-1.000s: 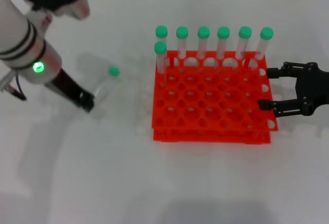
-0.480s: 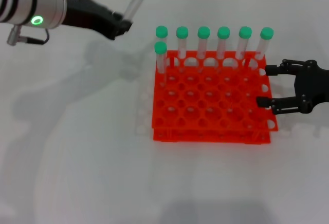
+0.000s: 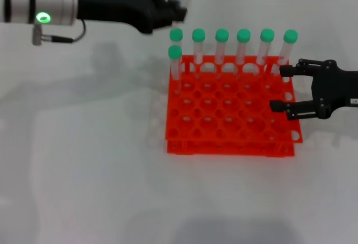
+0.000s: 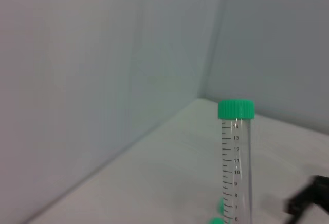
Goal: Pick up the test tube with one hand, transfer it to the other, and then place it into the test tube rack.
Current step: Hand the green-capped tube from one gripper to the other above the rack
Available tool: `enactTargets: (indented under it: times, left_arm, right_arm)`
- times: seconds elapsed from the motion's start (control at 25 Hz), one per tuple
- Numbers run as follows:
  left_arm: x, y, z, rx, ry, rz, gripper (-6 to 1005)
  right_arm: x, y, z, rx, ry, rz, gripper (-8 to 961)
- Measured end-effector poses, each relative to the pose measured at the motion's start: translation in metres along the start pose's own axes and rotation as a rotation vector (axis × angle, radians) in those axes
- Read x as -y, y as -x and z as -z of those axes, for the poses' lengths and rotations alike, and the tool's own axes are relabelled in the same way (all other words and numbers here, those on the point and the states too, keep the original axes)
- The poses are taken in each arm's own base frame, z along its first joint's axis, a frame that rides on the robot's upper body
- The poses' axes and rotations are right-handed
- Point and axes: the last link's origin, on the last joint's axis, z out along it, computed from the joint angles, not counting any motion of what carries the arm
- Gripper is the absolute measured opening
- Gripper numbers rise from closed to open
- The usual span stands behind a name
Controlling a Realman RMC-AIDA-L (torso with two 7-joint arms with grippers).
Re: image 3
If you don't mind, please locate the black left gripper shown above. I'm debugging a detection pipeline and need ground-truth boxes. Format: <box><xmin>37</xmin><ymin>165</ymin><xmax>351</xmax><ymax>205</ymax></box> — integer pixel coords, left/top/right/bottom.
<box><xmin>76</xmin><ymin>0</ymin><xmax>187</xmax><ymax>34</ymax></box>

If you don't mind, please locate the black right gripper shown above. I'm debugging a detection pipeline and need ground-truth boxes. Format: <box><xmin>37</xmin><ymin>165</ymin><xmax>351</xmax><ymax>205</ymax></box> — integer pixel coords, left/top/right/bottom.
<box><xmin>270</xmin><ymin>58</ymin><xmax>358</xmax><ymax>121</ymax></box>

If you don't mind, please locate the orange test tube rack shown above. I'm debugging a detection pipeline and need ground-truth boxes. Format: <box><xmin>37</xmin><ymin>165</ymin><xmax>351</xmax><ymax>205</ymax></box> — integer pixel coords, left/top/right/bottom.
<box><xmin>164</xmin><ymin>54</ymin><xmax>304</xmax><ymax>158</ymax></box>

